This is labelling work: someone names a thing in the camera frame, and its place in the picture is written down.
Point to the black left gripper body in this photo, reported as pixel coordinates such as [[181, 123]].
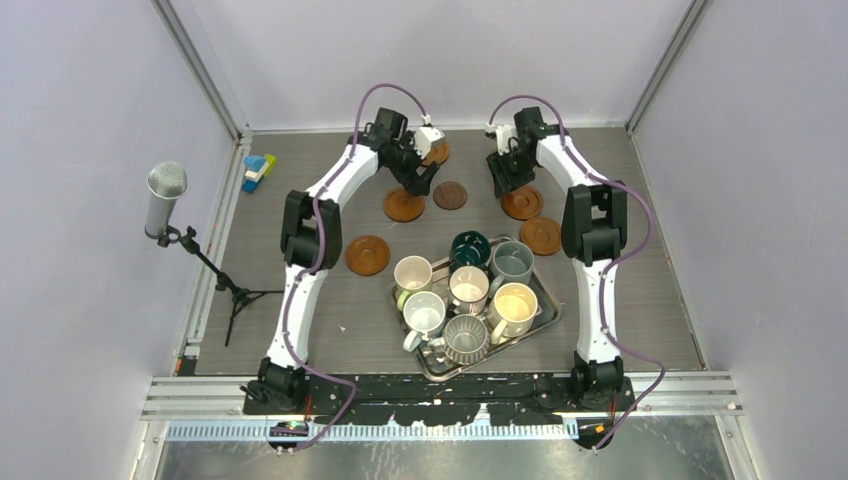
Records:
[[405, 167]]

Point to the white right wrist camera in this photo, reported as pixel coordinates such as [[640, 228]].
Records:
[[504, 133]]

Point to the grey ribbed mug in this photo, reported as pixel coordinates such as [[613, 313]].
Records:
[[464, 340]]

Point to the cream mug green handle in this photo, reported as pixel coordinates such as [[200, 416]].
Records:
[[412, 274]]

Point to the blue toy brick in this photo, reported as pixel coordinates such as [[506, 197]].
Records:
[[255, 168]]

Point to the silver microphone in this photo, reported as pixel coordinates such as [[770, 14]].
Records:
[[167, 183]]

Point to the aluminium front rail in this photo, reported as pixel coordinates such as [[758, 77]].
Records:
[[211, 408]]

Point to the dark green mug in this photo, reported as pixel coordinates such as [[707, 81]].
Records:
[[469, 248]]

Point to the large cream mug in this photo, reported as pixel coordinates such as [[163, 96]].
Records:
[[512, 312]]

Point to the orange wooden coaster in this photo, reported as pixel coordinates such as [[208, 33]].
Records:
[[522, 204], [402, 207], [542, 235], [437, 155], [367, 255]]

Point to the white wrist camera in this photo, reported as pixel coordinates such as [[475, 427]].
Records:
[[426, 138], [504, 133]]

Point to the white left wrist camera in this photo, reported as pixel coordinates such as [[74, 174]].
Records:
[[426, 138]]

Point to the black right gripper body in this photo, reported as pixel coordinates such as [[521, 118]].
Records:
[[511, 169]]

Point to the dark walnut wooden coaster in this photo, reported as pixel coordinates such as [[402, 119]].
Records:
[[450, 195]]

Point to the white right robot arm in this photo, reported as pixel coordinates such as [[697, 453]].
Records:
[[593, 235]]

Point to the white mug brown base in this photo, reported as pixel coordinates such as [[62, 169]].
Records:
[[468, 289]]

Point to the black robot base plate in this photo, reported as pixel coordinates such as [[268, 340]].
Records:
[[509, 399]]

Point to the green toy brick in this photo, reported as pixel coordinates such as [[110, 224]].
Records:
[[269, 165]]

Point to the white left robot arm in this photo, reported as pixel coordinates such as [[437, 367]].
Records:
[[311, 243]]

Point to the white grey mug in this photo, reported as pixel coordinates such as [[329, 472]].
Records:
[[424, 315]]

